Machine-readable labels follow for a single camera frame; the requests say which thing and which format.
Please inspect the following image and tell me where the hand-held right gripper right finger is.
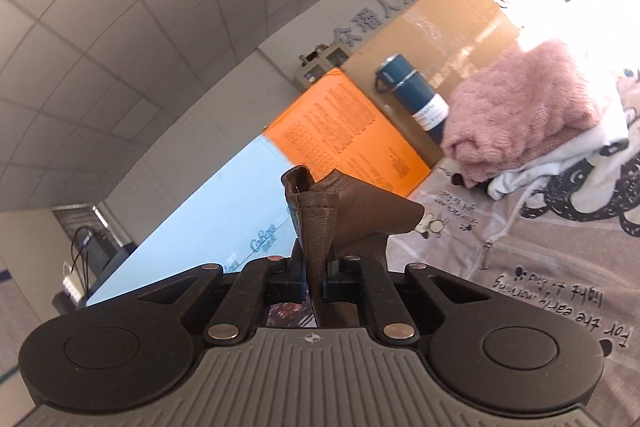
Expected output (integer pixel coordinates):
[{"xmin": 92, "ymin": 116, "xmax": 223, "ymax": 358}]
[{"xmin": 322, "ymin": 253, "xmax": 501, "ymax": 342}]

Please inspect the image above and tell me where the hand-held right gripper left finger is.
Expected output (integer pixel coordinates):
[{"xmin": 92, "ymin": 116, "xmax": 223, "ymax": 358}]
[{"xmin": 132, "ymin": 241, "xmax": 307, "ymax": 342}]

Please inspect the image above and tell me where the brown leather garment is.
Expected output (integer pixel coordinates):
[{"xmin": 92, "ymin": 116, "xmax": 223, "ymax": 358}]
[{"xmin": 280, "ymin": 165, "xmax": 426, "ymax": 328}]

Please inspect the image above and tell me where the light blue carton box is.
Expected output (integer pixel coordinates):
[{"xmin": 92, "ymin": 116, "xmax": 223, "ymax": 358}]
[{"xmin": 85, "ymin": 134, "xmax": 301, "ymax": 308}]

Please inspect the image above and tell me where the orange carton box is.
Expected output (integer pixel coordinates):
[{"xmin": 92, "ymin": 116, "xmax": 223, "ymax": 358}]
[{"xmin": 263, "ymin": 68, "xmax": 432, "ymax": 199}]

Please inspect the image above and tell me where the black monitor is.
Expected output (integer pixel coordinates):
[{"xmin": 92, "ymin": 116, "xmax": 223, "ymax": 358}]
[{"xmin": 75, "ymin": 227, "xmax": 138, "ymax": 303}]

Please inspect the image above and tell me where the cartoon printed bedsheet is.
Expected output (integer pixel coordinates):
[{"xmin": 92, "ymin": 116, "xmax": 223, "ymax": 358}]
[{"xmin": 385, "ymin": 62, "xmax": 640, "ymax": 427}]

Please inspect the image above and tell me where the grey cabinet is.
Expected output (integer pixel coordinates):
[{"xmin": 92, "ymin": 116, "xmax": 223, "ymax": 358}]
[{"xmin": 292, "ymin": 43, "xmax": 351, "ymax": 88}]

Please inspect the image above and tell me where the dark blue vacuum bottle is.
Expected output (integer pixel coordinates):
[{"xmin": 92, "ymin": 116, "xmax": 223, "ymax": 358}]
[{"xmin": 375, "ymin": 53, "xmax": 450, "ymax": 144}]

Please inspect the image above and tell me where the white garment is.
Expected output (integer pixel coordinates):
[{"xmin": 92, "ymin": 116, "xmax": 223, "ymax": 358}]
[{"xmin": 487, "ymin": 99, "xmax": 631, "ymax": 202}]

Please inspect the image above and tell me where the pink knitted sweater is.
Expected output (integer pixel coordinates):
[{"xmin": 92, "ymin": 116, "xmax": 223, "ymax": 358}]
[{"xmin": 441, "ymin": 38, "xmax": 603, "ymax": 188}]

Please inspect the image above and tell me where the brown cardboard box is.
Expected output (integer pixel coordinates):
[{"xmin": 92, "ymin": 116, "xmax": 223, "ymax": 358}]
[{"xmin": 341, "ymin": 0, "xmax": 521, "ymax": 158}]

